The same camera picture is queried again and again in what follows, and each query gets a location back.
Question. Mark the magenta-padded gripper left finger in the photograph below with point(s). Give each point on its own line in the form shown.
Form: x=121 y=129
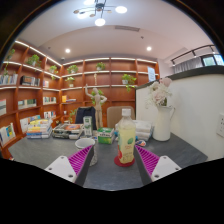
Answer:
x=63 y=168

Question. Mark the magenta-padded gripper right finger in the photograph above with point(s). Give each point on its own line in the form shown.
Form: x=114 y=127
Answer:
x=160 y=168

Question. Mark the yellow drink bottle white cap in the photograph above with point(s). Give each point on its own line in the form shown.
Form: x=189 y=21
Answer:
x=126 y=140

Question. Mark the small painted oval stone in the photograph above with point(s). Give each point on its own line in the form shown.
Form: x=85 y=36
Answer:
x=141 y=143

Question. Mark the stack of dark books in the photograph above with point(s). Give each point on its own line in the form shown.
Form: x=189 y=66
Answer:
x=67 y=130

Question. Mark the stack of white books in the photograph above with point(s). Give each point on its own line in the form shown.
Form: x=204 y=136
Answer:
x=143 y=128

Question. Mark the white ceramic pitcher vase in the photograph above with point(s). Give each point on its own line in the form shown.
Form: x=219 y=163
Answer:
x=162 y=125

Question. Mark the stack of colourful books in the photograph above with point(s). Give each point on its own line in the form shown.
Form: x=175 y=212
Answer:
x=39 y=129

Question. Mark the green white upright carton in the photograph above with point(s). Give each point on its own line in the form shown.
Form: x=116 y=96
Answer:
x=87 y=126

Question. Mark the green cardboard box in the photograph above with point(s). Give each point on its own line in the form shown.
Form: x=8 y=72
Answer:
x=106 y=136

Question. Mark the dark blue chair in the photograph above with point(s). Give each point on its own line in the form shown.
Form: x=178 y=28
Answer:
x=83 y=116

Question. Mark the tan upholstered chair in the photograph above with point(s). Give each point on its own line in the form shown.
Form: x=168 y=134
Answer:
x=113 y=115

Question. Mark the wooden artist mannequin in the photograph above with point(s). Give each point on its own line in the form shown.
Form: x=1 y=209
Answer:
x=98 y=106

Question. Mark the grey curtain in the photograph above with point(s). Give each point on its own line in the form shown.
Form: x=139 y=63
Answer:
x=186 y=66

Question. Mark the round recessed ceiling light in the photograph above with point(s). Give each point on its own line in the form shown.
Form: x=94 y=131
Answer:
x=149 y=48
x=67 y=50

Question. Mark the dark-framed window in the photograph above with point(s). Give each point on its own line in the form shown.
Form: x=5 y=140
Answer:
x=213 y=60

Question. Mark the ceiling air vent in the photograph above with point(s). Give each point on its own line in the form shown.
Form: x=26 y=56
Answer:
x=127 y=28

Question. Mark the multi-globe ceiling lamp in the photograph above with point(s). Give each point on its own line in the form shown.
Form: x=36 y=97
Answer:
x=99 y=10

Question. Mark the white wall socket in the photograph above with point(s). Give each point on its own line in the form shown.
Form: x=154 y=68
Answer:
x=220 y=125

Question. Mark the wooden wall shelf unit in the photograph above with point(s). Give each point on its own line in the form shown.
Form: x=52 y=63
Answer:
x=110 y=75

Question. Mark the dark curtain rail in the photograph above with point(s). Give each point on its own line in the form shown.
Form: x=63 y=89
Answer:
x=193 y=51

